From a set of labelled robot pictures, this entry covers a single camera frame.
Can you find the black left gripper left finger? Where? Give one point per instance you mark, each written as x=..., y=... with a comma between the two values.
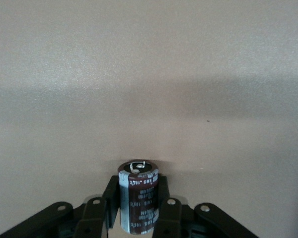
x=89, y=218

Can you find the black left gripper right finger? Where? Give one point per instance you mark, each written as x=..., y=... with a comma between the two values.
x=173, y=218

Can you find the large table cover mat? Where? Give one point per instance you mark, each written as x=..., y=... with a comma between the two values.
x=149, y=74

